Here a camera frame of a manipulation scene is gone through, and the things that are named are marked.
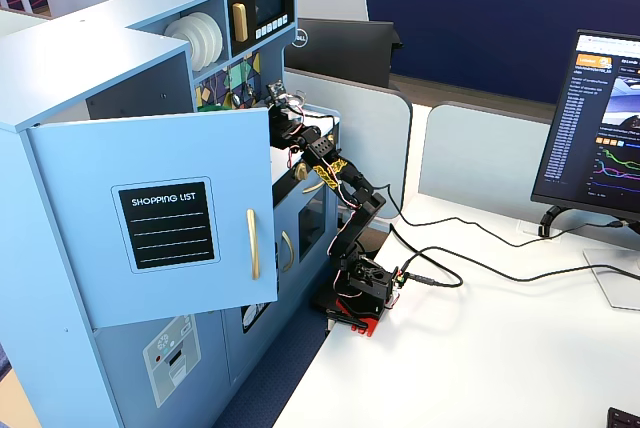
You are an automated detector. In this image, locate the black toy microwave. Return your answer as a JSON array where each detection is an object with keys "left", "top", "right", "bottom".
[{"left": 227, "top": 0, "right": 294, "bottom": 57}]

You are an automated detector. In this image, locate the long gold fridge door handle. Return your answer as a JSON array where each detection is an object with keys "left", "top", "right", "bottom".
[{"left": 245, "top": 208, "right": 261, "bottom": 280}]

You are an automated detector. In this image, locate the black cable with plug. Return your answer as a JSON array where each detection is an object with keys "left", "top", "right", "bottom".
[{"left": 389, "top": 221, "right": 640, "bottom": 290}]

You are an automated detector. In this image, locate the white toy plate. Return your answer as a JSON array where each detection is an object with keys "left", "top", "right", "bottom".
[
  {"left": 163, "top": 17, "right": 207, "bottom": 73},
  {"left": 199, "top": 11, "right": 225, "bottom": 64},
  {"left": 192, "top": 12, "right": 217, "bottom": 69}
]

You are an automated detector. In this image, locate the gold dishwasher door handle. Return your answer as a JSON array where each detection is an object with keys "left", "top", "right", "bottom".
[{"left": 281, "top": 230, "right": 295, "bottom": 273}]

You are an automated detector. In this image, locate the red table clamp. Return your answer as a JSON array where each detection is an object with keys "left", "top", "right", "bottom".
[{"left": 327, "top": 297, "right": 384, "bottom": 338}]

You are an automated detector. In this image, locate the light grey desk partition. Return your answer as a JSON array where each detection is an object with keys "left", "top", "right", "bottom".
[
  {"left": 418, "top": 103, "right": 556, "bottom": 199},
  {"left": 283, "top": 70, "right": 414, "bottom": 219}
]

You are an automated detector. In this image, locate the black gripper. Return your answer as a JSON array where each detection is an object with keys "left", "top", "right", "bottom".
[{"left": 268, "top": 103, "right": 301, "bottom": 143}]

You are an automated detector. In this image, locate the silver monitor stand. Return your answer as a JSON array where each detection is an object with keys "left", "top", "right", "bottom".
[{"left": 582, "top": 221, "right": 640, "bottom": 312}]

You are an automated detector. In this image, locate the monitor showing graphs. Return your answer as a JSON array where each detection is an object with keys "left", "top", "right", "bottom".
[{"left": 530, "top": 29, "right": 640, "bottom": 223}]

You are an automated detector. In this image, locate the blue toy kitchen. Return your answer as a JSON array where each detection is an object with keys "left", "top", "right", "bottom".
[{"left": 0, "top": 0, "right": 344, "bottom": 428}]

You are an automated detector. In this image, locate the black Dell monitor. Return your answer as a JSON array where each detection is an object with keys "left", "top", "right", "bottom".
[{"left": 285, "top": 17, "right": 404, "bottom": 90}]

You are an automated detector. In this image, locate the black keyboard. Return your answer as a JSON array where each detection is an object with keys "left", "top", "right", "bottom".
[{"left": 607, "top": 406, "right": 640, "bottom": 428}]

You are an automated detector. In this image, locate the clear plastic holder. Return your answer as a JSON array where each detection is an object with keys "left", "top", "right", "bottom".
[{"left": 517, "top": 220, "right": 562, "bottom": 242}]

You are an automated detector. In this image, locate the blue fridge door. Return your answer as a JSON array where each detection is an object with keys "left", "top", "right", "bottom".
[{"left": 27, "top": 106, "right": 279, "bottom": 330}]

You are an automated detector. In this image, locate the gold microwave handle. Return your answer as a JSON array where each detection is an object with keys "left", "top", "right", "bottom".
[{"left": 231, "top": 2, "right": 250, "bottom": 43}]

